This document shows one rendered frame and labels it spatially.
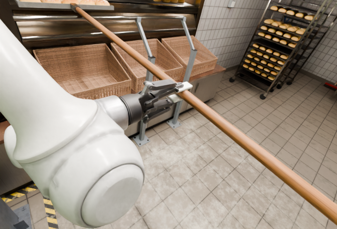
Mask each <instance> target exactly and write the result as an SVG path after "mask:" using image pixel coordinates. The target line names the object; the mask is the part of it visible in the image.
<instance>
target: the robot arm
mask: <svg viewBox="0 0 337 229"><path fill-rule="evenodd" d="M143 84H144V85H145V87H144V89H143V90H142V91H139V92H138V93H136V94H127V95H123V96H120V97H117V96H115V95H112V96H108V97H105V98H101V99H96V100H89V99H80V98H76V97H74V96H72V95H70V94H69V93H68V92H66V91H65V90H64V89H63V88H62V87H61V86H60V85H59V84H58V83H57V82H56V81H55V80H54V79H53V78H52V77H51V76H50V75H49V74H48V73H47V72H46V71H45V70H44V69H43V67H42V66H41V65H40V64H39V63H38V62H37V61H36V60H35V59H34V58H33V56H32V55H31V54H30V53H29V52H28V51H27V50H26V49H25V47H24V46H23V45H22V44H21V43H20V42H19V41H18V39H17V38H16V37H15V36H14V35H13V34H12V33H11V31H10V30H9V29H8V28H7V27H6V25H5V24H4V23H3V22H2V21H1V20H0V112H1V113H2V114H3V115H4V116H5V118H6V119H7V120H8V121H9V123H10V124H11V125H10V126H9V127H8V128H7V129H6V130H5V133H4V144H5V149H6V152H7V155H8V157H9V159H10V161H11V163H12V164H13V165H14V166H15V167H17V168H23V169H24V170H25V172H26V173H27V174H28V175H29V177H30V178H31V179H32V181H33V182H34V183H35V185H36V186H37V188H38V189H39V190H40V192H41V193H42V195H43V197H45V198H49V199H50V201H51V203H52V205H53V207H54V208H55V210H56V211H57V212H58V213H59V214H60V215H61V216H62V217H63V218H65V219H66V220H68V221H70V222H71V223H73V224H75V225H78V226H80V227H84V228H98V227H101V226H105V225H108V224H111V223H113V222H115V221H117V220H118V219H120V218H121V217H122V216H124V215H125V214H126V213H127V212H128V211H129V210H130V209H131V208H132V206H133V205H134V204H135V202H136V201H137V199H138V197H139V195H140V193H141V190H142V186H143V183H144V179H145V170H144V165H143V161H142V158H141V156H140V153H139V151H138V149H137V148H136V146H135V144H134V143H133V142H132V141H131V140H130V139H129V138H128V137H127V136H126V135H125V134H124V130H126V129H127V127H128V126H129V125H131V124H134V123H136V122H139V121H140V120H141V121H142V122H143V123H144V124H146V123H147V122H149V121H150V120H151V119H153V118H155V117H158V116H160V115H162V114H164V113H166V112H168V111H169V110H170V109H171V108H170V107H171V106H172V105H173V104H175V103H177V102H179V101H181V100H183V99H182V98H181V97H180V96H179V95H177V94H173V95H170V96H169V97H168V98H169V99H168V98H167V97H166V99H163V100H159V99H160V98H162V97H164V96H166V95H169V94H171V93H173V92H176V93H179V92H182V91H184V90H187V89H190V88H192V87H193V86H192V85H191V84H190V83H188V82H183V83H181V82H179V83H176V82H174V81H173V80H172V79H167V80H160V81H154V82H149V81H144V83H143ZM164 108H165V109H164Z"/></svg>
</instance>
